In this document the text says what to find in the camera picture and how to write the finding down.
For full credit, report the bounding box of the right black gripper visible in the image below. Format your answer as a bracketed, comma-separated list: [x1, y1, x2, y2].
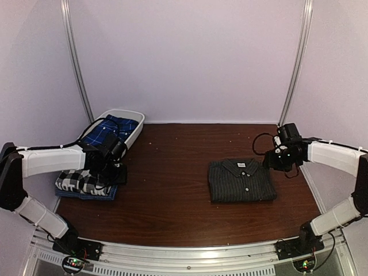
[263, 148, 300, 172]

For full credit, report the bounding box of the black white checkered shirt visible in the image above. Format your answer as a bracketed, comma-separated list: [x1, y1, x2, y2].
[55, 170, 113, 197]

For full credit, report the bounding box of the dark grey pinstriped shirt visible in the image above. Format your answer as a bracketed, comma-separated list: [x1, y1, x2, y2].
[208, 159, 277, 203]

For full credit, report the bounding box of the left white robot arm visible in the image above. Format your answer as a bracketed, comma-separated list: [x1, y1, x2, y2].
[1, 135, 128, 255]

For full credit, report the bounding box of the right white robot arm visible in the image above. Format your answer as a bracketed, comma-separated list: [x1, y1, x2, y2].
[263, 123, 367, 254]

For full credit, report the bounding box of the blue plaid shirt in basket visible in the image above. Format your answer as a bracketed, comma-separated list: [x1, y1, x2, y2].
[80, 115, 139, 146]

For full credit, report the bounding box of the white plastic basket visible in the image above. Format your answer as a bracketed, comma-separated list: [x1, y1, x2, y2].
[80, 109, 145, 149]

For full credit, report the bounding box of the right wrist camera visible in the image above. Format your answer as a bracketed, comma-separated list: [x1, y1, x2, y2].
[273, 136, 283, 154]

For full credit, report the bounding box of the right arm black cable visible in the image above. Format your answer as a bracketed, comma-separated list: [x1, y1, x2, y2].
[252, 132, 301, 179]

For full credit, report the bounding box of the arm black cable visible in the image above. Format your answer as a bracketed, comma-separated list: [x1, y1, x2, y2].
[25, 117, 121, 152]
[252, 132, 301, 179]

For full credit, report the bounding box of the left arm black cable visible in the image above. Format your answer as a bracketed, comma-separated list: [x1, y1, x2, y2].
[25, 117, 121, 152]

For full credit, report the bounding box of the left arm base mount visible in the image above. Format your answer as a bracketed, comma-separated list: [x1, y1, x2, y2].
[52, 221, 102, 261]

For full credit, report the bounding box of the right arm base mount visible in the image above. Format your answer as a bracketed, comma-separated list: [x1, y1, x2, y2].
[275, 226, 324, 260]

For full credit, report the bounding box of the front aluminium rail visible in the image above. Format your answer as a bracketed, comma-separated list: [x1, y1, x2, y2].
[22, 227, 357, 276]

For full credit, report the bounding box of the right aluminium corner post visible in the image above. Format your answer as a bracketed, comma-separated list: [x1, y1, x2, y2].
[278, 0, 313, 127]

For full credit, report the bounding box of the aluminium corner post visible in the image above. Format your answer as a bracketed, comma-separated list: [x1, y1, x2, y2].
[278, 0, 313, 127]
[60, 0, 94, 122]

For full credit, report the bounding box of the left aluminium corner post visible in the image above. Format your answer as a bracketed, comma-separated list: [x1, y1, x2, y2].
[60, 0, 94, 122]

